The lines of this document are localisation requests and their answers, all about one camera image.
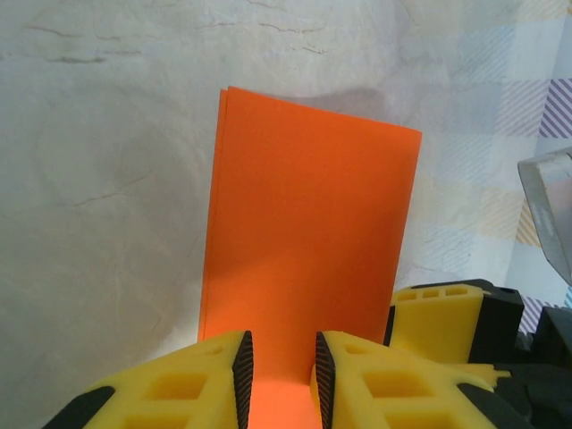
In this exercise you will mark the orange paper sheet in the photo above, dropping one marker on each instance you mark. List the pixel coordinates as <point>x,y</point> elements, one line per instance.
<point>304,223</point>

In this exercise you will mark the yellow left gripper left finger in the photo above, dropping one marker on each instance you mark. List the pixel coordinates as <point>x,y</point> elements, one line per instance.
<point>179,393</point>

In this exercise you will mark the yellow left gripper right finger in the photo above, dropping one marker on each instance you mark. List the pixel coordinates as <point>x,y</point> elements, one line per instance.
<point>393,393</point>

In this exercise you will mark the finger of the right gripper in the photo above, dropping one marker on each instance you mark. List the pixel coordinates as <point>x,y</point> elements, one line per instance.
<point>485,372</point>
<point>429,326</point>

